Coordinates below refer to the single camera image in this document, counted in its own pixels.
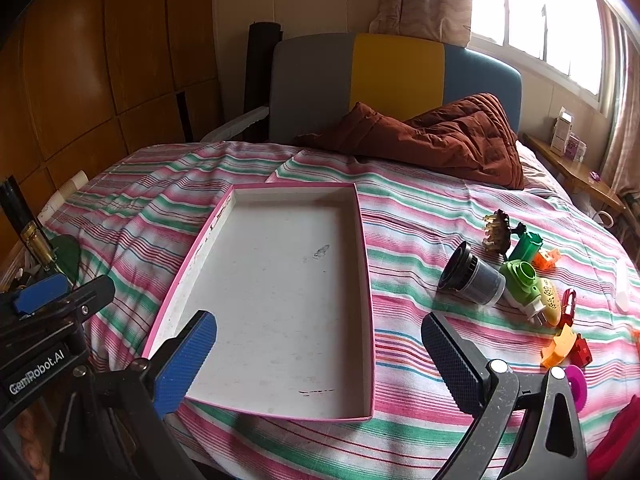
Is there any dark red cloth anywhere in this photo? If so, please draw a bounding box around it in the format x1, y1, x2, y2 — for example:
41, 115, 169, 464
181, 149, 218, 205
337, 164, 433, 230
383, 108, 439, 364
587, 395, 640, 480

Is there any bottle with gold neck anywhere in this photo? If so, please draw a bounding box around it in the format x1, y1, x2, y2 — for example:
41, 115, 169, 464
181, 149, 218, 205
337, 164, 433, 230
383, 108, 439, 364
0, 176, 56, 273

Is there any translucent white tube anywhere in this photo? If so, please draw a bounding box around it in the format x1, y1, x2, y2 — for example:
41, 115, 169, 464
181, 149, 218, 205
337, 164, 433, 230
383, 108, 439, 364
614, 257, 632, 313

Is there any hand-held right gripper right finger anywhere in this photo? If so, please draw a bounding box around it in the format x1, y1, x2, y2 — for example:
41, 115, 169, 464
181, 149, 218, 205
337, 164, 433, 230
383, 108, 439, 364
421, 311, 588, 480

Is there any window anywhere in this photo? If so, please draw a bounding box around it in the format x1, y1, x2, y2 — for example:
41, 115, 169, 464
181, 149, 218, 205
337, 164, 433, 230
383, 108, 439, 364
470, 0, 616, 111

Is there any red plastic block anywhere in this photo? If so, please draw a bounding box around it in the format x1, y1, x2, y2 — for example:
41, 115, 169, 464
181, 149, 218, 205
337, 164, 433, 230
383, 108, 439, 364
572, 334, 593, 367

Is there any stack of white paper cups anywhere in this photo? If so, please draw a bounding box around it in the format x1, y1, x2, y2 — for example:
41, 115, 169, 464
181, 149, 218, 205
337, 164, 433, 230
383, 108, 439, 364
39, 170, 90, 221

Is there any dark green plastic toy piece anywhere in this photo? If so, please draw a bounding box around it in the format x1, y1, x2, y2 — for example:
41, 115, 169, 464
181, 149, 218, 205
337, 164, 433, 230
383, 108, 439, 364
509, 225, 543, 263

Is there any orange plastic toy piece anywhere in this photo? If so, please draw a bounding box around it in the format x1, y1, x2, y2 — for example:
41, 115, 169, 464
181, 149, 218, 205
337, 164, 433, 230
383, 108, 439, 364
541, 323, 578, 367

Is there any black grey cylindrical canister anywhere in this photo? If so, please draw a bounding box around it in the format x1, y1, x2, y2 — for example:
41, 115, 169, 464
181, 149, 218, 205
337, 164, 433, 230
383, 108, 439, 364
437, 241, 507, 308

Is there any white carton box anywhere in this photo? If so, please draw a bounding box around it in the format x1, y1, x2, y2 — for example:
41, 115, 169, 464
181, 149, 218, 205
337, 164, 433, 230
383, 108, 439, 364
550, 107, 575, 156

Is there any wooden side table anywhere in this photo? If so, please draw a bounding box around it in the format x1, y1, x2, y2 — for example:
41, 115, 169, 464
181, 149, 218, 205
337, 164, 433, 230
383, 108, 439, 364
522, 132, 626, 221

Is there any small orange plastic bracket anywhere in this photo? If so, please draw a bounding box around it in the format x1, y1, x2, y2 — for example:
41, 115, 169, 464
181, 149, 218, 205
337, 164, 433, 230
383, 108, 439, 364
532, 248, 562, 269

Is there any brown quilted blanket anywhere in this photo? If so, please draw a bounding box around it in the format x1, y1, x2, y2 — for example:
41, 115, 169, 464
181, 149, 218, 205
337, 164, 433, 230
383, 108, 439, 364
292, 93, 525, 191

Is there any pale pillow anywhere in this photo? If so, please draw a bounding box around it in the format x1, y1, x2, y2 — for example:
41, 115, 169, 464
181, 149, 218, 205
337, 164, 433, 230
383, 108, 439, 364
515, 140, 573, 196

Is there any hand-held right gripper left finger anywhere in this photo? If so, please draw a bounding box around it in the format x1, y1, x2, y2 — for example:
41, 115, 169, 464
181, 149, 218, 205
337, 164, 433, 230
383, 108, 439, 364
50, 310, 217, 480

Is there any purple small box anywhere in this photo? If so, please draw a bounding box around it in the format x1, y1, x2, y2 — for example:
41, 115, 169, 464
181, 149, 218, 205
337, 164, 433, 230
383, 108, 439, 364
564, 135, 587, 163

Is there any wooden wardrobe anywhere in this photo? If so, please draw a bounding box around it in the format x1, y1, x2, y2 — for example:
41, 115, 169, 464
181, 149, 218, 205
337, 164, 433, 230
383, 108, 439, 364
0, 0, 223, 271

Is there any brown hair claw clip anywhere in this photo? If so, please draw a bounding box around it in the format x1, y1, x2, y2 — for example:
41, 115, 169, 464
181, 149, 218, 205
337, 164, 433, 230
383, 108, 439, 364
481, 210, 512, 253

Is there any red shiny clip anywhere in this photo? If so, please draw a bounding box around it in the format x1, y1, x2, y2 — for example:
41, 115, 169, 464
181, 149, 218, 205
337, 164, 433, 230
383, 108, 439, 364
559, 288, 577, 328

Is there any beige patterned curtain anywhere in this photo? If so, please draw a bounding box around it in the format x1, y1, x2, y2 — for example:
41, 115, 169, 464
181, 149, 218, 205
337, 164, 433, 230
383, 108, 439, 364
600, 10, 640, 196
369, 0, 473, 43

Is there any striped bedsheet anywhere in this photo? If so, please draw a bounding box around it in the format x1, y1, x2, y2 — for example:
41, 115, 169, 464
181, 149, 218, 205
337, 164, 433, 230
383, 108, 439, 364
37, 140, 640, 480

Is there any yellow oval plastic item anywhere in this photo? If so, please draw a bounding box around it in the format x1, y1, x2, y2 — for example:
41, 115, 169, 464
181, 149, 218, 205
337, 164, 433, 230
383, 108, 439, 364
531, 280, 565, 328

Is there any green plug-in mosquito repeller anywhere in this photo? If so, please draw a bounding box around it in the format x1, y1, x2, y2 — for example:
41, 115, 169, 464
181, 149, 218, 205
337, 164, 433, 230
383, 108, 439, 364
499, 258, 538, 321

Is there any grey yellow blue headboard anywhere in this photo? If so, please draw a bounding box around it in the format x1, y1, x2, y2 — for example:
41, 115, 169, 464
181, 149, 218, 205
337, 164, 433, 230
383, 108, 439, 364
269, 33, 522, 146

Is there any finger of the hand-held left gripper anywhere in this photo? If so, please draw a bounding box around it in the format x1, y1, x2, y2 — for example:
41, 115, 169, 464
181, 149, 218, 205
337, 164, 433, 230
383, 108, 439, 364
0, 274, 117, 331

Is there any pink shallow box tray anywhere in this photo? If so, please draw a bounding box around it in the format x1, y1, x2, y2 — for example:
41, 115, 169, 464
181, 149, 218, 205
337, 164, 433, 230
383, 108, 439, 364
142, 183, 375, 422

